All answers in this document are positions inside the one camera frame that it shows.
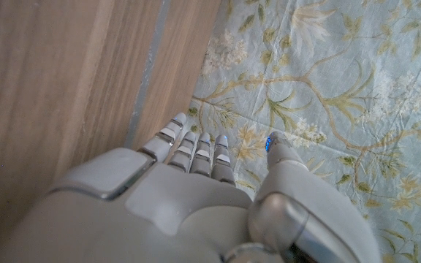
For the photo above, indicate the floral backdrop cloth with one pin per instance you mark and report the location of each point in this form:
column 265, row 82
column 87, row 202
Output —
column 342, row 73

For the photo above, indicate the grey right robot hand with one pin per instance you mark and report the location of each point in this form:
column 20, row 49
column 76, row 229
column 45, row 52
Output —
column 181, row 212

